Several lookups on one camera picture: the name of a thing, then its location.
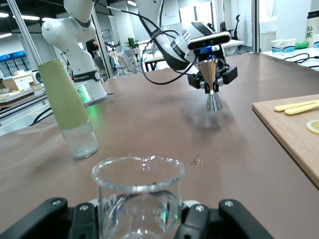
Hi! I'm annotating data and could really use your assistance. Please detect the brown table cover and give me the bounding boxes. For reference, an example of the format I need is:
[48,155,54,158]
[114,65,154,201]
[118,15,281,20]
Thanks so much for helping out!
[0,52,319,239]

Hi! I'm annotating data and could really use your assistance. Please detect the yellow plastic knife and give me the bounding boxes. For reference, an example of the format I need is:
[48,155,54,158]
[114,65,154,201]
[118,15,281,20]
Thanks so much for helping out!
[274,99,319,112]

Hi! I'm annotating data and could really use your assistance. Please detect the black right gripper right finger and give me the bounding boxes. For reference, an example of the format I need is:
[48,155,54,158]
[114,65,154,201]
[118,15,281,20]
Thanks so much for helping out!
[174,199,275,239]

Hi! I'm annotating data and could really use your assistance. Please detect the lemon slice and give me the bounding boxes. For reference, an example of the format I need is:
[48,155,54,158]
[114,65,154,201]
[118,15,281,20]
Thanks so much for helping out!
[306,119,319,135]

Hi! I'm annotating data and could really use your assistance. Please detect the aluminium frame post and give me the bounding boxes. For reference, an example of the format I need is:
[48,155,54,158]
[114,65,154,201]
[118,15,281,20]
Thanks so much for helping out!
[6,0,42,66]
[251,0,260,53]

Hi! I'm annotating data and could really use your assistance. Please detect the green tea bottle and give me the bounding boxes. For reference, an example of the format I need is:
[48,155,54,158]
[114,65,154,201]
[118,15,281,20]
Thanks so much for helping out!
[305,9,319,42]

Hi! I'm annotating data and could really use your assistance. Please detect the grey office chair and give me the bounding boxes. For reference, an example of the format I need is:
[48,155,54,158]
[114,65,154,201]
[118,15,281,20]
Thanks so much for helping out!
[119,53,138,75]

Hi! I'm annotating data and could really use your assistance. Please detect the potted green plant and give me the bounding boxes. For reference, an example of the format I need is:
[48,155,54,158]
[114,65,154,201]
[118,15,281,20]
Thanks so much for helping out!
[124,37,141,54]

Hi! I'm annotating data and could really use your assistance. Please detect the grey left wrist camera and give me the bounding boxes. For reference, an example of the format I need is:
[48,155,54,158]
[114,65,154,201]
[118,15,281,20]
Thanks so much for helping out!
[188,31,232,50]

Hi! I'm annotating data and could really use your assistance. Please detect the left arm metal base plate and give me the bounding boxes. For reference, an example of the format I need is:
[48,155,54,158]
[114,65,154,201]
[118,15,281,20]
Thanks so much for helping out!
[83,92,116,107]

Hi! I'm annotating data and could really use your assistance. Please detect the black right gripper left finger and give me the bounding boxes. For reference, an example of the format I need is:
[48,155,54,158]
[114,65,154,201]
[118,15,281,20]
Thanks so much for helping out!
[0,198,99,239]

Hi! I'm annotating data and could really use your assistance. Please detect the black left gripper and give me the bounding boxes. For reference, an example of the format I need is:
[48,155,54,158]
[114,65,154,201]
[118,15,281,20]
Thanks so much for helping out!
[187,47,238,94]

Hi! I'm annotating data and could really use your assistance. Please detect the wooden cutting board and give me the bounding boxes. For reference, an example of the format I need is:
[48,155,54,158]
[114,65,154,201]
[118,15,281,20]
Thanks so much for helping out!
[252,94,319,189]

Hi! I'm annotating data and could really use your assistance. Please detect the small brown liquid spill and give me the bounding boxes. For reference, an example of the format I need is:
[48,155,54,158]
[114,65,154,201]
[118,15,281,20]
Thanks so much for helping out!
[190,152,203,166]

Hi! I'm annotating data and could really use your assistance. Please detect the green-sleeved glass bottle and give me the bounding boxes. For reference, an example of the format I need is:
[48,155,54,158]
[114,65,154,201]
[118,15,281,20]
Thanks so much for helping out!
[37,58,100,160]

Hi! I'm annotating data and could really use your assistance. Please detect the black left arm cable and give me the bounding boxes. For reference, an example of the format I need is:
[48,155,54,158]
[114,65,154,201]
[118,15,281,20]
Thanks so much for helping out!
[107,3,200,85]

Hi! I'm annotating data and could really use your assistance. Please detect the steel double-cone jigger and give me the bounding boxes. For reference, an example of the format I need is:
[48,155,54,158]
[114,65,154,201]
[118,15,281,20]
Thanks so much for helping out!
[198,59,224,112]

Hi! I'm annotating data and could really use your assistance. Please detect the clear glass measuring cup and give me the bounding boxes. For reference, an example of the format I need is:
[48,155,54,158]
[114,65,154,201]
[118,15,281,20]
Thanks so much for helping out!
[91,154,185,239]

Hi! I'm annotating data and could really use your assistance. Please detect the white side table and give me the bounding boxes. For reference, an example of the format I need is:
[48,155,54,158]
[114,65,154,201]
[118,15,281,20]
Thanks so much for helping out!
[259,46,319,69]

